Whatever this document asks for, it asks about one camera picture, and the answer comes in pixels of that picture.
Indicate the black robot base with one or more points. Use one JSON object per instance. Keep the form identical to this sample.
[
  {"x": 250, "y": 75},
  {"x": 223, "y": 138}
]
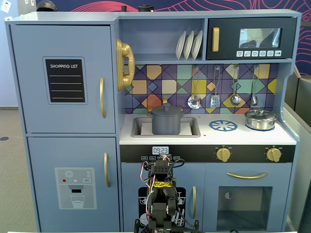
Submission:
[{"x": 139, "y": 225}]

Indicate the steel pot lid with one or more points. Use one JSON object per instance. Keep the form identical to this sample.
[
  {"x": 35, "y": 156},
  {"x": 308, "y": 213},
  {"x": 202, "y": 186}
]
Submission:
[{"x": 260, "y": 114}]

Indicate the gray toy pot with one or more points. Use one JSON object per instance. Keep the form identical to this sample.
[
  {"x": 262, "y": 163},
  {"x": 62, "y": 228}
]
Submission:
[{"x": 166, "y": 125}]

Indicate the gold toy faucet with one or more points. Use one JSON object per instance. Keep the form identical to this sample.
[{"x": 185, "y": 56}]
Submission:
[{"x": 165, "y": 99}]

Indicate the digital clock display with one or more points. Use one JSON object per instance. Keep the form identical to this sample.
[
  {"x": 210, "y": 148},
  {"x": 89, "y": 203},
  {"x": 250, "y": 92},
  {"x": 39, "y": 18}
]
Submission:
[{"x": 160, "y": 150}]

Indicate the gray toy sink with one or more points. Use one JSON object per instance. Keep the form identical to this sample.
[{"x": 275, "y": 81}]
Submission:
[{"x": 192, "y": 128}]

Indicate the steel slotted spoon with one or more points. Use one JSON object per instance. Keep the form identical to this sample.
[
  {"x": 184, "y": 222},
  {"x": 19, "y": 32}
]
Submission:
[{"x": 194, "y": 102}]

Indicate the steel slotted spatula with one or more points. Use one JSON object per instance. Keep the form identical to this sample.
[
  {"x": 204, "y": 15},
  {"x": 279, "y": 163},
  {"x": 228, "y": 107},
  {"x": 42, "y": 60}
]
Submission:
[{"x": 215, "y": 102}]

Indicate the blue burner decal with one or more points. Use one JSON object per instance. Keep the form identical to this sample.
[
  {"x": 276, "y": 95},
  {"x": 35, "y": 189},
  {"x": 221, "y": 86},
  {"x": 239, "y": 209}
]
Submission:
[{"x": 223, "y": 125}]

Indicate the blue dishwasher door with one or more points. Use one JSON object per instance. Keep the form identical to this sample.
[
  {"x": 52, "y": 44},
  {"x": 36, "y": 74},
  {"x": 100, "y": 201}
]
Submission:
[{"x": 131, "y": 182}]

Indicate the gold toy telephone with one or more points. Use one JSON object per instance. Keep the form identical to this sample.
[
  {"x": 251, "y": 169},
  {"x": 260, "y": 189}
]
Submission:
[{"x": 125, "y": 51}]

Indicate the white toy plate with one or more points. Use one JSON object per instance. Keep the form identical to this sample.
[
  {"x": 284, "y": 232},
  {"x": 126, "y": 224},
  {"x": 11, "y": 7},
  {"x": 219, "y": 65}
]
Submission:
[
  {"x": 180, "y": 46},
  {"x": 188, "y": 46},
  {"x": 196, "y": 44}
]

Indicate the gold stove knob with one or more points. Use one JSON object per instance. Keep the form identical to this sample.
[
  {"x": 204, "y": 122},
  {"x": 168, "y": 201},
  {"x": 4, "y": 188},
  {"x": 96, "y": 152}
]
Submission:
[
  {"x": 273, "y": 154},
  {"x": 223, "y": 154}
]

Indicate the black dishwasher decal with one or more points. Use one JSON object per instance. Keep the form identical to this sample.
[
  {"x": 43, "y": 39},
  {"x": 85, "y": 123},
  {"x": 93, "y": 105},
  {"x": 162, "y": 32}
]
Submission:
[{"x": 142, "y": 194}]

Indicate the steel ladle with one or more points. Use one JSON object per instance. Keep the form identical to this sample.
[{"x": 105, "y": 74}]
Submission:
[{"x": 235, "y": 100}]

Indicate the black shopping list chalkboard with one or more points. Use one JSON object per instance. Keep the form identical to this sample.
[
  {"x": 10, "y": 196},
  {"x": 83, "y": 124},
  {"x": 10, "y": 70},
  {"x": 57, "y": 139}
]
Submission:
[{"x": 65, "y": 85}]

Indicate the blue oven door with window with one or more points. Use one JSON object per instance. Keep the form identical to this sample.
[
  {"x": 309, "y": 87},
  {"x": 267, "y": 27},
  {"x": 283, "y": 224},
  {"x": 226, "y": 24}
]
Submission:
[{"x": 211, "y": 194}]

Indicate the black control panel strip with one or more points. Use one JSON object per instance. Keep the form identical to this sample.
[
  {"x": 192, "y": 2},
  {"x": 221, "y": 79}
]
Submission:
[{"x": 247, "y": 154}]

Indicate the small steel spoon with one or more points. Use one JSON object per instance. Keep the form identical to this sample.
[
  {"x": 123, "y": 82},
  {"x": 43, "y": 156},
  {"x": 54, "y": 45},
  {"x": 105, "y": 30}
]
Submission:
[{"x": 254, "y": 100}]

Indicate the steel toy pot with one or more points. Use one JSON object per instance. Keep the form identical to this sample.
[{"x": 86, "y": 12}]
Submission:
[{"x": 260, "y": 123}]

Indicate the black microwave door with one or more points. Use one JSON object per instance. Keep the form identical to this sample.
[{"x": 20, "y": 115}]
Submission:
[{"x": 228, "y": 38}]

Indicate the black round cup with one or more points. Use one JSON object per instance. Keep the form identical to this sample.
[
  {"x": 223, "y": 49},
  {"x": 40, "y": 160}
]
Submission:
[{"x": 145, "y": 8}]

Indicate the small black cylinder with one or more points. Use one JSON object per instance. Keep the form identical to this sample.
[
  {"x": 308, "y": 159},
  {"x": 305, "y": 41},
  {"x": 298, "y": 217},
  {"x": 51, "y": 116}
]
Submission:
[{"x": 124, "y": 8}]

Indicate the green controller board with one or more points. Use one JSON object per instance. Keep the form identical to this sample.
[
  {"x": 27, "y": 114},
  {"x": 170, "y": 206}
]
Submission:
[{"x": 162, "y": 230}]

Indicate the blue freezer door with dispenser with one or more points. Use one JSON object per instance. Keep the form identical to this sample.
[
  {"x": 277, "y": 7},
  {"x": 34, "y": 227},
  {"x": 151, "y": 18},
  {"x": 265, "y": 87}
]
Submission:
[{"x": 43, "y": 157}]

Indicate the blue fridge door with chalkboard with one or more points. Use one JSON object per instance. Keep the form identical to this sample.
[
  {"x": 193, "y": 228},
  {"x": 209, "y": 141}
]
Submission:
[{"x": 29, "y": 97}]

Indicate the blue toy kitchen unit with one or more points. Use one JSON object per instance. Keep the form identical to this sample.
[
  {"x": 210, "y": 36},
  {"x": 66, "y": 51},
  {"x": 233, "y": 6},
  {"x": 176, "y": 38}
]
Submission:
[{"x": 73, "y": 18}]

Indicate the black floor disc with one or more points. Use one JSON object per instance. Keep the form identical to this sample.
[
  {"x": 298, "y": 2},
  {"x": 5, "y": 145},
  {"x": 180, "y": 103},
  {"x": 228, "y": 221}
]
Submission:
[{"x": 4, "y": 138}]

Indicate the black helmet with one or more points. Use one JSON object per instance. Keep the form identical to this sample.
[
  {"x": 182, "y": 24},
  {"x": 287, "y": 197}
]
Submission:
[{"x": 47, "y": 5}]

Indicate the white wall outlet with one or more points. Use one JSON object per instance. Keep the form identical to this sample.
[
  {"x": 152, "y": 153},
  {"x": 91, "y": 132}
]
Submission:
[{"x": 6, "y": 6}]

